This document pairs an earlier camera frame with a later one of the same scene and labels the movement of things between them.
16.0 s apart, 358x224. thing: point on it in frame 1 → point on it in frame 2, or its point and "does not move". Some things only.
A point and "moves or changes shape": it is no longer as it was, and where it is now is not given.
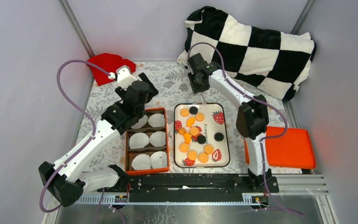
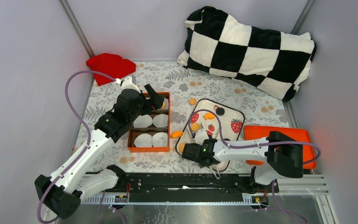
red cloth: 105,66 does not move
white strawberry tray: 201,135 moves or changes shape
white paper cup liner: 156,120 → 166,102
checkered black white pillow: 274,62 does not move
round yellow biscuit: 184,112 → 192,101
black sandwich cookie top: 193,110 → 220,111
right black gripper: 195,89 → 200,165
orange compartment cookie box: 147,148 moves or changes shape
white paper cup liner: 138,140 → 144,121
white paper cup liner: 157,138 → 160,120
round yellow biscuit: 199,116 → 195,127
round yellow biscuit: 184,147 does not move
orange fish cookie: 190,121 moves or changes shape
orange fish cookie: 187,137 → 209,115
